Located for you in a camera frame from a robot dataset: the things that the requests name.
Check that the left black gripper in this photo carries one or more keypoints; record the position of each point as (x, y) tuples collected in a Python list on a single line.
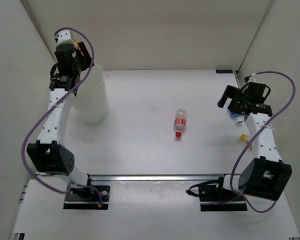
[(86, 59)]

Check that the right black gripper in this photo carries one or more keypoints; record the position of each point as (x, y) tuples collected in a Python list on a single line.
[(232, 93)]

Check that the orange plastic bottle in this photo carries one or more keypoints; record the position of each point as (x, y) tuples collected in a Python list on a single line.
[(80, 46)]

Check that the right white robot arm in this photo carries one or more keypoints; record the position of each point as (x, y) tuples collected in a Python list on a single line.
[(266, 176)]

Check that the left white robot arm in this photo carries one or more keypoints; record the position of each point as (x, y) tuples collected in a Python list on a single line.
[(48, 153)]

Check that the white translucent octagonal bin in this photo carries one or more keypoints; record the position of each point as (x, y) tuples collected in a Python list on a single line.
[(91, 103)]

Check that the clear bottle blue label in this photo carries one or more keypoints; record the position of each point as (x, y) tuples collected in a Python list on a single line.
[(238, 118)]

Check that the clear bottle red label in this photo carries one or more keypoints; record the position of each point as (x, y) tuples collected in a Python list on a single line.
[(180, 122)]

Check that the aluminium rail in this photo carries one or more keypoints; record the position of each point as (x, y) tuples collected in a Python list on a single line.
[(156, 177)]

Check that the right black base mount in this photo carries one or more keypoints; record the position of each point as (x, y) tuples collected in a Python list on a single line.
[(214, 198)]

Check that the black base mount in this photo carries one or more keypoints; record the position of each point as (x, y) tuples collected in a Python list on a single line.
[(214, 198), (78, 198)]

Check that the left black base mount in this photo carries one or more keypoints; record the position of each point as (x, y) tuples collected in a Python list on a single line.
[(78, 198)]

